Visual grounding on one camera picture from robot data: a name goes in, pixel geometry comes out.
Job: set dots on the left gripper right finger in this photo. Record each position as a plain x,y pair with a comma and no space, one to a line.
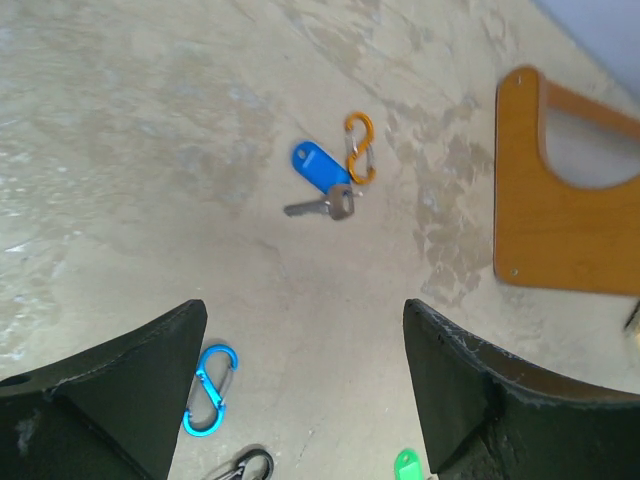
486,413

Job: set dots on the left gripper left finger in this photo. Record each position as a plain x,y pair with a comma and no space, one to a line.
110,412

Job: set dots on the orange S carabiner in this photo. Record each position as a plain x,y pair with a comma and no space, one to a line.
358,148

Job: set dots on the key with blue tag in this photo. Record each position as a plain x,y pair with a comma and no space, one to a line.
316,166

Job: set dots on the key with green tag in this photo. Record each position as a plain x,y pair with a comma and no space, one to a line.
407,466

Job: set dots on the blue S carabiner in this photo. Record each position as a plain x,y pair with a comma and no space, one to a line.
215,394

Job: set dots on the black S carabiner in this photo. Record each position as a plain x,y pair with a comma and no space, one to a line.
254,463

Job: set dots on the wooden shelf rack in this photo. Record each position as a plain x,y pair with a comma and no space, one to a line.
548,233

